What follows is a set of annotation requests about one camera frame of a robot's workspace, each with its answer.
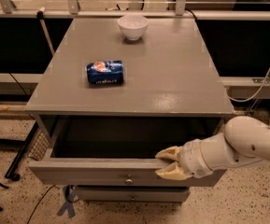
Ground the grey top drawer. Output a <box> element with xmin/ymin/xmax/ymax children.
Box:
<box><xmin>29</xmin><ymin>117</ymin><xmax>224</xmax><ymax>188</ymax></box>

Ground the blue tape on floor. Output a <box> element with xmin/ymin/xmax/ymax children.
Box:
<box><xmin>57</xmin><ymin>185</ymin><xmax>76</xmax><ymax>218</ymax></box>

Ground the grey drawer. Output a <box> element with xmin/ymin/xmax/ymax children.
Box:
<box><xmin>29</xmin><ymin>117</ymin><xmax>224</xmax><ymax>188</ymax></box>
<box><xmin>75</xmin><ymin>186</ymin><xmax>190</xmax><ymax>203</ymax></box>

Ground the wire mesh basket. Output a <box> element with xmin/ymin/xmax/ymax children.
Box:
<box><xmin>27</xmin><ymin>129</ymin><xmax>50</xmax><ymax>161</ymax></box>

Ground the blue pepsi can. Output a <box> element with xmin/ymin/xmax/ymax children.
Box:
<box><xmin>86</xmin><ymin>60</ymin><xmax>124</xmax><ymax>85</ymax></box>

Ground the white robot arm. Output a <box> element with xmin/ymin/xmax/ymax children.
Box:
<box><xmin>155</xmin><ymin>116</ymin><xmax>270</xmax><ymax>180</ymax></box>

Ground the metal rail frame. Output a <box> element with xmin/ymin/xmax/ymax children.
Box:
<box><xmin>0</xmin><ymin>0</ymin><xmax>270</xmax><ymax>21</ymax></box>

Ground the grey drawer cabinet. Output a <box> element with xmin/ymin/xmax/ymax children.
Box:
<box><xmin>25</xmin><ymin>17</ymin><xmax>236</xmax><ymax>203</ymax></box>

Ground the grey bottom drawer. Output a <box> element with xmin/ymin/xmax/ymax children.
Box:
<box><xmin>75</xmin><ymin>186</ymin><xmax>190</xmax><ymax>203</ymax></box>

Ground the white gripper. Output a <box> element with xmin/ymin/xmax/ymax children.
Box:
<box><xmin>155</xmin><ymin>139</ymin><xmax>213</xmax><ymax>181</ymax></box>

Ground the white bowl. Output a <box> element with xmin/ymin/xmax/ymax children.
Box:
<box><xmin>118</xmin><ymin>14</ymin><xmax>149</xmax><ymax>40</ymax></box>

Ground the black floor cable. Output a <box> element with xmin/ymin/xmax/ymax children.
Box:
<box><xmin>26</xmin><ymin>184</ymin><xmax>58</xmax><ymax>224</ymax></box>

